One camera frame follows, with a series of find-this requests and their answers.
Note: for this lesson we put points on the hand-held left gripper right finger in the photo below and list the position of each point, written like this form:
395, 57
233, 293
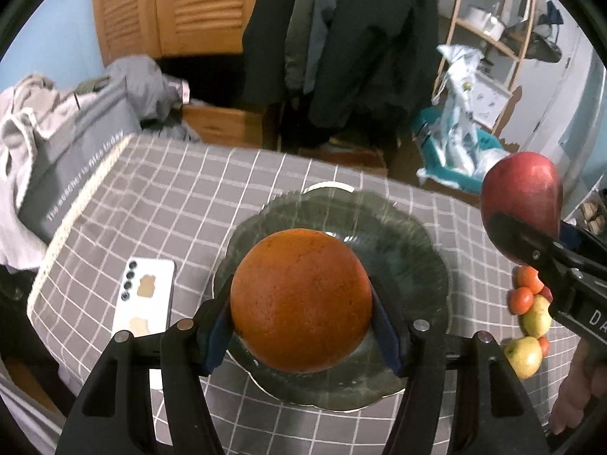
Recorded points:
386, 336

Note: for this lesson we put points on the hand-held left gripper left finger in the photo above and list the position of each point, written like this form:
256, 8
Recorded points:
217, 341

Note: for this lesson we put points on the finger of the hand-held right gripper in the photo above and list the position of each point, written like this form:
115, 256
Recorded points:
583, 244
531, 246

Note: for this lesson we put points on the small tangerine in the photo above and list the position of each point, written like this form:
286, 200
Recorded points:
520, 300
529, 278
544, 345

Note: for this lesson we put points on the small red apple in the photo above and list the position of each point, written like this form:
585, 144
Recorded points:
546, 293

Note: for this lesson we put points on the yellow pear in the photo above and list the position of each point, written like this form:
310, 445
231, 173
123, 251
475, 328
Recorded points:
535, 318
523, 356

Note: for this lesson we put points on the large red apple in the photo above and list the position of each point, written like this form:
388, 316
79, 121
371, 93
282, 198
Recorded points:
521, 185

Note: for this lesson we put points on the dark green glass plate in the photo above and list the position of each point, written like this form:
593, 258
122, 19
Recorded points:
403, 265

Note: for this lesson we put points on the large orange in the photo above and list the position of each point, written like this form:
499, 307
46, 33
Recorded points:
298, 298

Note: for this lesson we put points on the person's right hand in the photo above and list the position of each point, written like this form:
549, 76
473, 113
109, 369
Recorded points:
574, 393

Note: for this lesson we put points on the white smartphone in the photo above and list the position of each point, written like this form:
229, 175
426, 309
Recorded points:
159, 272

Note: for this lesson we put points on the clear plastic bag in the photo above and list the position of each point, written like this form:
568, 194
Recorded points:
491, 159

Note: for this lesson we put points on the cardboard box under basket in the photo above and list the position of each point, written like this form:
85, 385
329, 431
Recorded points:
450, 192

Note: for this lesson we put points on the teal plastic basket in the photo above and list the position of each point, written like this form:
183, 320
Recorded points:
486, 140

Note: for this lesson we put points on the grey checked tablecloth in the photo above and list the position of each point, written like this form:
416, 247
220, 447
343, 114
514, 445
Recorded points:
166, 199

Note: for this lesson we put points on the white storage box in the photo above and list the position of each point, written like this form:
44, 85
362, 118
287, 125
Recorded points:
491, 99

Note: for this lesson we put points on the printed white plastic bag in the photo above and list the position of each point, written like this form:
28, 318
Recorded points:
460, 104

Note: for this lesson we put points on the flat cardboard box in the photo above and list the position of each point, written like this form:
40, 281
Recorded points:
351, 159

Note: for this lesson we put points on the wooden shelf rack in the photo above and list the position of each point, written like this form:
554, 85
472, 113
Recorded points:
521, 52

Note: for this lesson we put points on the dark pan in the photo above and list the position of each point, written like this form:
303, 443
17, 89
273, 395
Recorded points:
540, 45

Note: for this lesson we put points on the wooden drawer unit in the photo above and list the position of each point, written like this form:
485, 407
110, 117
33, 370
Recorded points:
223, 123

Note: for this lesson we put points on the white pot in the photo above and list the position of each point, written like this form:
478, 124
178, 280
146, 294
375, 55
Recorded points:
486, 21

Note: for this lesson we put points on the grey tote bag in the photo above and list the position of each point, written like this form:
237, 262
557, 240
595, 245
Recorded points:
80, 151

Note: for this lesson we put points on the black hanging coat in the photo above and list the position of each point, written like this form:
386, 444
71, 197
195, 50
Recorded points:
374, 42

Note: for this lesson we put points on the grey padded jacket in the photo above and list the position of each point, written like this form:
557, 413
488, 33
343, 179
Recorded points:
137, 85

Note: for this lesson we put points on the beige crumpled cloth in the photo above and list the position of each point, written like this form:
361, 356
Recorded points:
19, 151

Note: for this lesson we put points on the blue grey hanging jacket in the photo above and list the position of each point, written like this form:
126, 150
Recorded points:
317, 23

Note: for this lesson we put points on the dark green hanging coat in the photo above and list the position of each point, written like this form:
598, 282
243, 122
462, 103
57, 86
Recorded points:
270, 33

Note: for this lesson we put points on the wooden louvered cabinet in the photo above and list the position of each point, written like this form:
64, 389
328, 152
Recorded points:
189, 4

